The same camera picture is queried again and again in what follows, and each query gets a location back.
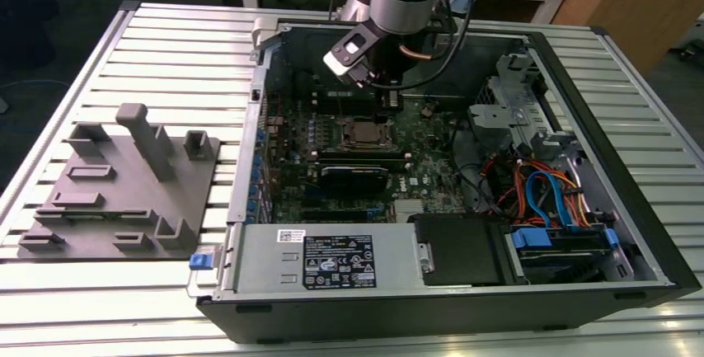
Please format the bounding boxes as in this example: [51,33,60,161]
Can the silver CPU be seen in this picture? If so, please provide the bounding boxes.
[351,121,387,143]

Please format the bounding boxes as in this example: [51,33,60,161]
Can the CPU socket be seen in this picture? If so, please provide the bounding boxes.
[341,116,401,153]

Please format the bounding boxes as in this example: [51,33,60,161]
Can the labelled black RAM stick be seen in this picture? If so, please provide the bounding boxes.
[321,89,380,101]

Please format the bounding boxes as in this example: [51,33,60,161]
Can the grey metal drive cage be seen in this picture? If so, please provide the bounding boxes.
[467,54,584,160]

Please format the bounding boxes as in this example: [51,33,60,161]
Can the green motherboard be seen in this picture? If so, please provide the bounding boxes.
[263,96,480,224]

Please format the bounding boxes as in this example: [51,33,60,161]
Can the black graphics card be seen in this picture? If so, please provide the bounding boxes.
[317,164,391,195]

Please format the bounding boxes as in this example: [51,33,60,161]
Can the grey case latch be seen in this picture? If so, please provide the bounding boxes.
[249,17,283,51]

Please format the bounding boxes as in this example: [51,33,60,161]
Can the black plastic shroud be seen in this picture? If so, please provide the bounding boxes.
[407,213,519,287]

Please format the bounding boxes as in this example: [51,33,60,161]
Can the silver power supply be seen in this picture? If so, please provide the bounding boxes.
[217,223,431,296]

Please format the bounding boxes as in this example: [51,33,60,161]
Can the hard disk in blue carrier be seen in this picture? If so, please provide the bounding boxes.
[508,227,620,286]

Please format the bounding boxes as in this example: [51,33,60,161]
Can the wooden cabinet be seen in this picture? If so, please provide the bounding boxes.
[555,0,704,73]

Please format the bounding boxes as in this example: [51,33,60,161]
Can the grey parts rack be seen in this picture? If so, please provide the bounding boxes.
[16,103,224,260]

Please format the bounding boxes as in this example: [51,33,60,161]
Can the black open PC case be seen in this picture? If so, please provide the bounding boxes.
[185,18,704,345]

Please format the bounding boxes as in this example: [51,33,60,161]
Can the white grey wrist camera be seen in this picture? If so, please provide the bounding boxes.
[323,22,385,88]

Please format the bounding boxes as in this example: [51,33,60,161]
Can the black wire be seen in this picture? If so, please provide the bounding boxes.
[449,117,511,214]

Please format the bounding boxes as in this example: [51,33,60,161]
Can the blue wire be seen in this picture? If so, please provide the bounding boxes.
[525,171,584,233]

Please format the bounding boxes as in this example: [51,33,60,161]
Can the red orange wire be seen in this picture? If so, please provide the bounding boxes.
[497,158,532,224]

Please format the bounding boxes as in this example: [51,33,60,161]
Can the orange yellow wire bundle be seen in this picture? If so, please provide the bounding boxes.
[549,171,595,228]

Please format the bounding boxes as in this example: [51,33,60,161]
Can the blue floor cable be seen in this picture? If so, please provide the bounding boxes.
[0,78,68,91]

